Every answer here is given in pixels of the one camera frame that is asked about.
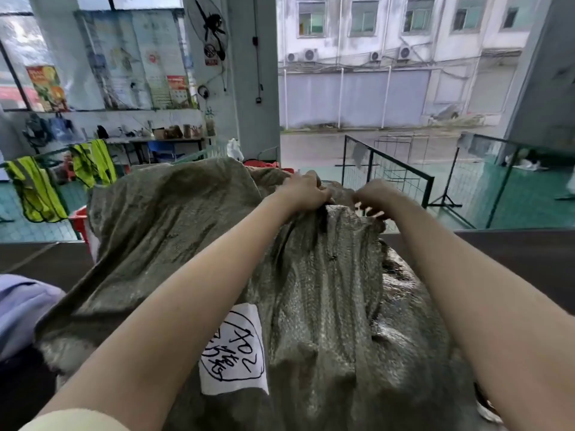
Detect person's right hand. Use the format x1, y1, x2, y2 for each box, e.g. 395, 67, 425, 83
352, 178, 405, 220

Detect person's left hand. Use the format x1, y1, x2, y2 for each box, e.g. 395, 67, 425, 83
276, 170, 335, 220

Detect large grey-green woven sack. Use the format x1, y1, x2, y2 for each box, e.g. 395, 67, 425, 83
35, 156, 477, 431

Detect person's left forearm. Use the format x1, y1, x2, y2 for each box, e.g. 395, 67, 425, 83
34, 192, 297, 431

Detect person's right forearm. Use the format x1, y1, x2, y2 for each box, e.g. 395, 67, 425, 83
384, 199, 575, 431

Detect person's shoe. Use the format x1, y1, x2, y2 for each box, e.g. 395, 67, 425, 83
474, 383, 504, 425

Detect person's cream shirt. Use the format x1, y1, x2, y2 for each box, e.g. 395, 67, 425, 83
17, 408, 131, 431

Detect cluttered workbench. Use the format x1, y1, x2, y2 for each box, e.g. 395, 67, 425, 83
103, 125, 212, 165

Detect crumpled white sheet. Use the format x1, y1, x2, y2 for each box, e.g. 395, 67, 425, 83
505, 150, 547, 171

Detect blue chair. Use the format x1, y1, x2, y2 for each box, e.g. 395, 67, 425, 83
147, 141, 180, 163

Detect yellow safety vest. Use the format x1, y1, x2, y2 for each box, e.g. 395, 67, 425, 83
3, 156, 69, 224
69, 138, 119, 190

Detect pale notice posters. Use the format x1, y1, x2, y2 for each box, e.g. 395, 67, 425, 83
74, 8, 198, 111

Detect black backpack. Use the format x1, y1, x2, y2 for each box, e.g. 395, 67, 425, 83
22, 113, 53, 148

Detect orange green poster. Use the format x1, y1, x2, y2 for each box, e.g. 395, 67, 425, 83
26, 65, 68, 113

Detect lavender cloth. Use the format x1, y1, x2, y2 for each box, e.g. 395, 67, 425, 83
0, 273, 67, 362

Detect black wire rack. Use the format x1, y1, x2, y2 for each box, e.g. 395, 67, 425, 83
373, 134, 425, 184

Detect green wire fence panel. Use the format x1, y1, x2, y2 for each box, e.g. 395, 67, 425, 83
341, 134, 435, 234
458, 132, 575, 229

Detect black wall fan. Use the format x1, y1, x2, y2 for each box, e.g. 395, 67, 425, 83
186, 0, 230, 62

